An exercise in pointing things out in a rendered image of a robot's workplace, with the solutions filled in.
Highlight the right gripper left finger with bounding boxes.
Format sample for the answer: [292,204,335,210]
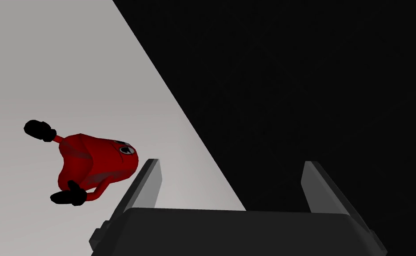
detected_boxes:
[109,158,163,224]

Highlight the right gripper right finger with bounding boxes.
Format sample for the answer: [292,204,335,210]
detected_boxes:
[300,160,372,233]

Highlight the red toy figure black hands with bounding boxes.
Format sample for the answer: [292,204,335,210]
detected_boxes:
[23,120,140,207]

